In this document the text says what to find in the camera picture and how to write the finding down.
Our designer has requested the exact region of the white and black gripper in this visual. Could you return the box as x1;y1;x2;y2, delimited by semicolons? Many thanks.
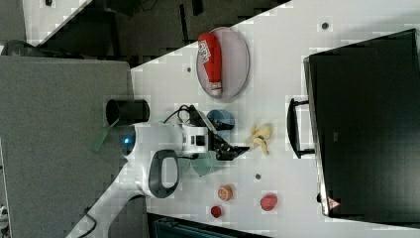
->
181;120;250;161

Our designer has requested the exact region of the peeled yellow banana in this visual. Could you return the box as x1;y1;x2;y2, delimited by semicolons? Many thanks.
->
245;124;272;156

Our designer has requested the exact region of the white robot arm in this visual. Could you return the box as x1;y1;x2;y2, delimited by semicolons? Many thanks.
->
65;122;249;238

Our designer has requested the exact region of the black toaster oven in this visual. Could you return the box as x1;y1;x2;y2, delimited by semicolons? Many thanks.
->
287;29;420;228

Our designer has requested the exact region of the blue bowl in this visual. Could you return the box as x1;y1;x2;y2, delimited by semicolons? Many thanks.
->
207;109;235;138

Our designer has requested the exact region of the orange slice toy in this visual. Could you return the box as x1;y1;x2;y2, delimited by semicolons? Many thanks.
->
218;184;233;201

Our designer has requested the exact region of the small dark red fruit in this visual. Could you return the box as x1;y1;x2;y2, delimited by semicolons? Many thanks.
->
210;206;222;218

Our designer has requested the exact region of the red strawberry toy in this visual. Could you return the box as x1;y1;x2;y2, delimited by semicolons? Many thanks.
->
260;193;278;211

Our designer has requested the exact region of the round grey plate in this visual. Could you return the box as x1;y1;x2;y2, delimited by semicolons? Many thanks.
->
196;28;250;100

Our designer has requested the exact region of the red ketchup bottle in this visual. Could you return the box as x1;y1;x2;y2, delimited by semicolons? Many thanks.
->
198;33;222;96

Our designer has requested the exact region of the black cylinder on table edge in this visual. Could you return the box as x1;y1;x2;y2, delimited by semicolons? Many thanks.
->
105;99;150;125

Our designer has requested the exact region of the green cup with handle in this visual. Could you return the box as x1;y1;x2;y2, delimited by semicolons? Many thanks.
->
179;152;225;177

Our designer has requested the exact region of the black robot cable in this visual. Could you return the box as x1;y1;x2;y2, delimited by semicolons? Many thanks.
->
162;104;196;125

